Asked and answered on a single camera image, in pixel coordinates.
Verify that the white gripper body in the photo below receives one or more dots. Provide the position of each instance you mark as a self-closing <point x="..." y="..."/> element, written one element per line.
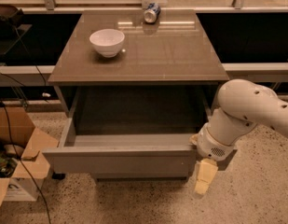
<point x="212" y="146"/>

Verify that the grey top drawer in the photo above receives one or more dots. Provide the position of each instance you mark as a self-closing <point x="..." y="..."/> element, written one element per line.
<point x="131" y="132"/>

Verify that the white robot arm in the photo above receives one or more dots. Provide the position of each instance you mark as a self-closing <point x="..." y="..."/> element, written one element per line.
<point x="242" y="106"/>

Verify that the grey drawer cabinet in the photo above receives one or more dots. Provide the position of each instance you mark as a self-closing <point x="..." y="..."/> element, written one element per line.
<point x="174" y="51"/>

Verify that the open cardboard box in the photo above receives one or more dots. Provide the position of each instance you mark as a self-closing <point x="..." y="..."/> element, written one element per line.
<point x="23" y="167"/>

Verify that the white ceramic bowl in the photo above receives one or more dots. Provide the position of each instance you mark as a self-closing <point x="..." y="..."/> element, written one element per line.
<point x="107" y="42"/>

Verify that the blue white soda can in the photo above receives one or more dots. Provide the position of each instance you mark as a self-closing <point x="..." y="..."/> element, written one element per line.
<point x="152" y="12"/>

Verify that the black floor bar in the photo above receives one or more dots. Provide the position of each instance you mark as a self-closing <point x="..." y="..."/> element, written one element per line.
<point x="58" y="176"/>

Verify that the white cup in box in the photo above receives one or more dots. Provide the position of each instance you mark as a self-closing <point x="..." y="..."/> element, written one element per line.
<point x="13" y="150"/>

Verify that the green packet in box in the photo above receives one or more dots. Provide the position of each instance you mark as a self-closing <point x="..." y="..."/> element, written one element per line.
<point x="7" y="165"/>

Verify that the dark device on shelf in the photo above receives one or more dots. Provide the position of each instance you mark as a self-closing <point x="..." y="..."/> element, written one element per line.
<point x="10" y="20"/>

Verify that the white cable plug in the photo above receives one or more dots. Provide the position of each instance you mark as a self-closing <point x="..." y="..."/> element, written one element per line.
<point x="45" y="94"/>

